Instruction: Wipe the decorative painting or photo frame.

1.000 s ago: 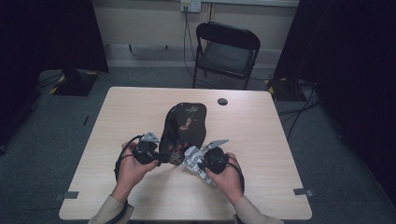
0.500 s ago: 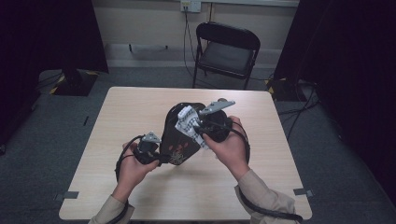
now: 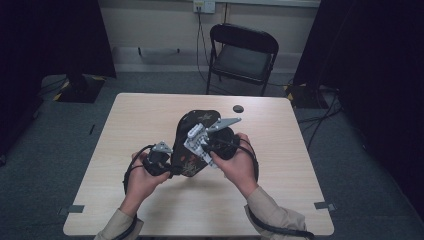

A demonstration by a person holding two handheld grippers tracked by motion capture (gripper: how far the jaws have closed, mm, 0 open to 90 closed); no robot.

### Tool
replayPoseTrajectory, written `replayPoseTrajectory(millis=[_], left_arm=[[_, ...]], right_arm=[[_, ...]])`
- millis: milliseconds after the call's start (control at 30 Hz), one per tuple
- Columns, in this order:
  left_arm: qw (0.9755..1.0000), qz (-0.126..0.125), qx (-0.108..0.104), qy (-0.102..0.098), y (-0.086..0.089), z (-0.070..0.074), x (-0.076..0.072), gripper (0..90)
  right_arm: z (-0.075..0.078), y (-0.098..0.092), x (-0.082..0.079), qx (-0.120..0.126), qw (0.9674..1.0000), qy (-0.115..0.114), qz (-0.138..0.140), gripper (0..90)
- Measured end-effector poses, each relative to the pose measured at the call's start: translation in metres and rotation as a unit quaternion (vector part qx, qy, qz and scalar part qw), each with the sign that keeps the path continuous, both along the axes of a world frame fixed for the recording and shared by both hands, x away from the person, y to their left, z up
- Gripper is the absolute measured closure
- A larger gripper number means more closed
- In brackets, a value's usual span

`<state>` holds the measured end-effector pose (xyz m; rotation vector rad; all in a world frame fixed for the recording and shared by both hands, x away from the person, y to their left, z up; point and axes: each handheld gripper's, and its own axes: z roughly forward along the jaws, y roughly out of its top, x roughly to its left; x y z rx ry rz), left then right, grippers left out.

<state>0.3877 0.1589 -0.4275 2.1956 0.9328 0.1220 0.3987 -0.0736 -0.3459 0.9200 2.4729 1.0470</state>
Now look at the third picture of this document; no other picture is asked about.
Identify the black wall bracket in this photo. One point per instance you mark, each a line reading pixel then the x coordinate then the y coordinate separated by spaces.
pixel 158 50

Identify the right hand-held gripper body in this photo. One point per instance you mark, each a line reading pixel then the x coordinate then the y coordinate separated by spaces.
pixel 224 140

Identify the black stand base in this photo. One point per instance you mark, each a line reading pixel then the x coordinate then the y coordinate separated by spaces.
pixel 80 90
pixel 305 96

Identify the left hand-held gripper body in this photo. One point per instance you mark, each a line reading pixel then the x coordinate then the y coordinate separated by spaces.
pixel 158 161

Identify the small black floor strip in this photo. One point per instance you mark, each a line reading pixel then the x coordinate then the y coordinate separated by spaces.
pixel 92 129

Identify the person's left hand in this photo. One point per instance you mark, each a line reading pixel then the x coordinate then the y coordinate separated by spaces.
pixel 141 183

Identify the white black patterned cloth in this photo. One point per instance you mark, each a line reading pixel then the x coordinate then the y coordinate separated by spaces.
pixel 196 141

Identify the black folding chair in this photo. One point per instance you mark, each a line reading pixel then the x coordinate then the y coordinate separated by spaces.
pixel 241 58

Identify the person's right hand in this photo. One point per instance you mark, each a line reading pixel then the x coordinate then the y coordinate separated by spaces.
pixel 238 173

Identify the white wall socket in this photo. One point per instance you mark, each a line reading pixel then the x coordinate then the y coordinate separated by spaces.
pixel 204 6

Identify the grey tape strip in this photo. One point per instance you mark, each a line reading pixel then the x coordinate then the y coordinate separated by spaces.
pixel 324 206
pixel 75 209

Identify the black curtain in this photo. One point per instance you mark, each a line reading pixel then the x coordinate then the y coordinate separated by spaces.
pixel 50 50
pixel 376 83

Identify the round black table grommet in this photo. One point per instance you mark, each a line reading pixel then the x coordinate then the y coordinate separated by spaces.
pixel 238 108

